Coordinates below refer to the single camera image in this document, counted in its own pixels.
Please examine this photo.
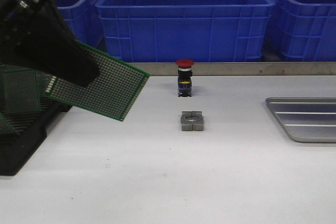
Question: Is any centre blue plastic crate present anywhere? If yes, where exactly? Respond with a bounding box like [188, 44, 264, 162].
[96, 0, 273, 62]

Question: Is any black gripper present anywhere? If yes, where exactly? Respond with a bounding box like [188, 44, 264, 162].
[1, 0, 100, 87]

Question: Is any green perforated circuit board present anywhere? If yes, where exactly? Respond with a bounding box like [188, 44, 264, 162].
[43, 41, 150, 122]

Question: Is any red emergency stop button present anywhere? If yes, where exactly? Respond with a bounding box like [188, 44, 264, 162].
[176, 59, 194, 97]

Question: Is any left blue plastic crate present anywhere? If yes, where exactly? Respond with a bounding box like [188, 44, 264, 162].
[55, 0, 103, 47]

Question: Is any grey square metal block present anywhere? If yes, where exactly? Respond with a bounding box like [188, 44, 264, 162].
[180, 111, 204, 131]

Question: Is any silver metal tray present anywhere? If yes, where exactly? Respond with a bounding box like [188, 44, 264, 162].
[265, 98, 335, 144]

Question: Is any green board rear right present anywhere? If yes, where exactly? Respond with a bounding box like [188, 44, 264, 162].
[36, 70, 52, 96]

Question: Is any black slotted board rack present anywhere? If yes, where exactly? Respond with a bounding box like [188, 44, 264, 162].
[1, 98, 71, 177]

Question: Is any steel table edge rail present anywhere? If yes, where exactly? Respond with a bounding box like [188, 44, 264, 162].
[130, 62, 335, 76]

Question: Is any right blue plastic crate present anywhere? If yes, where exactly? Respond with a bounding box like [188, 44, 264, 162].
[265, 0, 335, 62]

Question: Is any blue plastic crate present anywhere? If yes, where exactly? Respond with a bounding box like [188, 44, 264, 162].
[96, 0, 273, 62]
[55, 0, 103, 47]
[265, 0, 335, 62]

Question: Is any green board front upright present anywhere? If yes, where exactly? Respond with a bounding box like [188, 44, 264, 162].
[3, 69, 40, 114]

